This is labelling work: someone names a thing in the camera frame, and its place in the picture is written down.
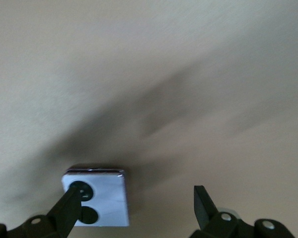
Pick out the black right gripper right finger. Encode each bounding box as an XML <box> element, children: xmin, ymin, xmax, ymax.
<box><xmin>188</xmin><ymin>185</ymin><xmax>295</xmax><ymax>238</ymax></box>

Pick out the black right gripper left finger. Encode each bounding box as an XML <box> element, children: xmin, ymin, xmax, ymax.
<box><xmin>0</xmin><ymin>185</ymin><xmax>83</xmax><ymax>238</ymax></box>

